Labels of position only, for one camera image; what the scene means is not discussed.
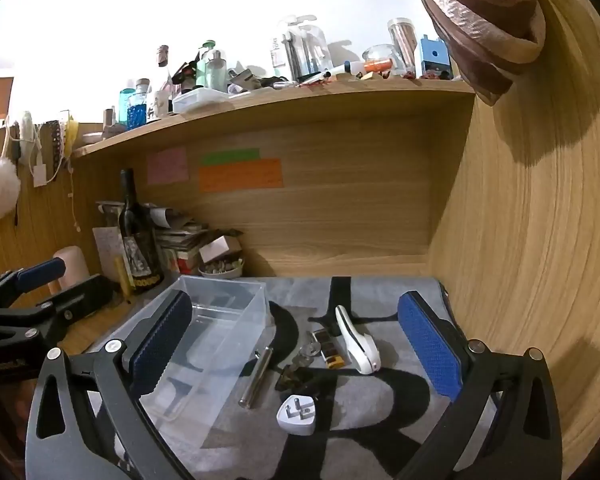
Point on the white fluffy pompom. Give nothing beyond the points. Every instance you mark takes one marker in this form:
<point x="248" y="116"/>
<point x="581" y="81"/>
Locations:
<point x="0" y="187"/>

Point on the blue bottle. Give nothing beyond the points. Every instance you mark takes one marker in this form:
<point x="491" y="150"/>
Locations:
<point x="126" y="110"/>

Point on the round glass jar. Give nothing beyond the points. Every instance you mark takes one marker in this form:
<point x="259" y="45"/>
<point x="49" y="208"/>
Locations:
<point x="380" y="57"/>

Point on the white plastic tray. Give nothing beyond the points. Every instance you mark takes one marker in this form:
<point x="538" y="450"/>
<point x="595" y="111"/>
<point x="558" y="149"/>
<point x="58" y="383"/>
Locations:
<point x="200" y="101"/>

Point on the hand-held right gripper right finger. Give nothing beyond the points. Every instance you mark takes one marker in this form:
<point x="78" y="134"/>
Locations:
<point x="430" y="345"/>

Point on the dark wine bottle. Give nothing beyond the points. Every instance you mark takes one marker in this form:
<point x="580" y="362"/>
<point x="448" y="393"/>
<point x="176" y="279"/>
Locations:
<point x="140" y="250"/>

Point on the clear bottle with silver cap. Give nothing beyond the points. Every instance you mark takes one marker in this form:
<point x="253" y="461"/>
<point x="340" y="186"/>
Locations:
<point x="217" y="72"/>

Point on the white plug adapter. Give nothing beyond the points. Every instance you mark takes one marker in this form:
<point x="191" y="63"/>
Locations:
<point x="300" y="422"/>

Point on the pink sticky note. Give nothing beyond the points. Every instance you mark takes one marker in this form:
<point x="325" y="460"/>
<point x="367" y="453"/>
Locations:
<point x="167" y="166"/>

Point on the clear glass tube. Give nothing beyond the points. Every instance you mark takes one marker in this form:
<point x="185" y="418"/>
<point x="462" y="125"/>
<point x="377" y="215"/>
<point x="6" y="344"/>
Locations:
<point x="255" y="377"/>

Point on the white card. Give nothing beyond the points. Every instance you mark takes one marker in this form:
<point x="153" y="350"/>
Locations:
<point x="215" y="249"/>

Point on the tall clear canister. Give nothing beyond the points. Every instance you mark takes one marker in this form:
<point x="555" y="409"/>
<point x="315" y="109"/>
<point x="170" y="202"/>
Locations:
<point x="404" y="45"/>

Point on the yellow ribbon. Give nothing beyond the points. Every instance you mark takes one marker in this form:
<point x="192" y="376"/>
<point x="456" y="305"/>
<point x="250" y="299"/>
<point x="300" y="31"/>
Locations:
<point x="68" y="137"/>

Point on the pink scarf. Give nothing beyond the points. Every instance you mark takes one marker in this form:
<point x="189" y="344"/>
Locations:
<point x="480" y="35"/>

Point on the jar of blue beads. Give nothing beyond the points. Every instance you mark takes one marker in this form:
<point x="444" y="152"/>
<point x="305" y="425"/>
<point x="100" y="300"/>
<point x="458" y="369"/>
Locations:
<point x="137" y="112"/>

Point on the grey mat with black pattern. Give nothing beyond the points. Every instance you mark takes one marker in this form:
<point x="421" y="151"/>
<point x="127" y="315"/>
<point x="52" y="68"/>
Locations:
<point x="300" y="300"/>

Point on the green glass bottle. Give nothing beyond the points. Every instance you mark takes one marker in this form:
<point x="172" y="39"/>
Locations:
<point x="202" y="67"/>

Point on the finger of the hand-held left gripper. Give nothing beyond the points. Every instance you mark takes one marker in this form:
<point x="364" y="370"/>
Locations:
<point x="82" y="297"/>
<point x="40" y="270"/>

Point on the orange sticky note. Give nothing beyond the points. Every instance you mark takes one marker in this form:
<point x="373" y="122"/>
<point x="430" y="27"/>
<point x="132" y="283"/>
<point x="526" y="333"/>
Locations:
<point x="240" y="176"/>

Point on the white hanging tag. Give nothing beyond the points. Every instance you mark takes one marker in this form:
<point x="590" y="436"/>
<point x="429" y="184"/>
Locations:
<point x="40" y="175"/>

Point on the blue box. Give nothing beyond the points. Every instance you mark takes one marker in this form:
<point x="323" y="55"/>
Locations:
<point x="435" y="57"/>

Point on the wooden shelf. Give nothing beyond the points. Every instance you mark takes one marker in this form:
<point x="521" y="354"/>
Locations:
<point x="330" y="97"/>

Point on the black and white lace ribbon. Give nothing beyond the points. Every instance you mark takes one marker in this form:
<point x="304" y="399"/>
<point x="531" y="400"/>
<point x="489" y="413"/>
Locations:
<point x="54" y="150"/>

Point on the white bowl of stones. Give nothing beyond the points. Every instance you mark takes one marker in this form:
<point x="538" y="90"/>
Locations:
<point x="220" y="269"/>

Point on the handwritten note paper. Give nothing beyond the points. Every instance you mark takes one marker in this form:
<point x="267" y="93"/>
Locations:
<point x="105" y="250"/>

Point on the clear plastic package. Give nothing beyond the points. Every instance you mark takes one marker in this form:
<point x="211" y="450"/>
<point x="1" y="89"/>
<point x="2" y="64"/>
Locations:
<point x="302" y="50"/>

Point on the beige cylinder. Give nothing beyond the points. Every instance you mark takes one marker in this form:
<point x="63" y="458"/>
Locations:
<point x="75" y="260"/>

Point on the white fluffy hanging brush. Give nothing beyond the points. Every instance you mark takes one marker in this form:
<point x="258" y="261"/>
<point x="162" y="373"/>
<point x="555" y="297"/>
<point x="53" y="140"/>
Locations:
<point x="27" y="132"/>

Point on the clear plastic storage box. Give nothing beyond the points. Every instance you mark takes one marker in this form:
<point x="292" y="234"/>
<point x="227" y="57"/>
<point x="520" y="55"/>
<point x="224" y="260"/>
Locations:
<point x="230" y="305"/>

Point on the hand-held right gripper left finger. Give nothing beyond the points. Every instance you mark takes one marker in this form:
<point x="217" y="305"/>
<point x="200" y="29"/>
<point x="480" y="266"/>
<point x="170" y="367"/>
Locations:
<point x="160" y="345"/>

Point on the green sticky note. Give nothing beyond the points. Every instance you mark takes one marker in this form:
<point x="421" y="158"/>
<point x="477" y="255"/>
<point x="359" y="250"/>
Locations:
<point x="230" y="156"/>

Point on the small glass bottle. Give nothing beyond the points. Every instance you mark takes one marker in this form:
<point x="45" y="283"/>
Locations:
<point x="307" y="355"/>

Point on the stack of papers and booklets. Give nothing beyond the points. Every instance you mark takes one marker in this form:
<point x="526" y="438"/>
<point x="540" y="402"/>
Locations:
<point x="180" y="240"/>

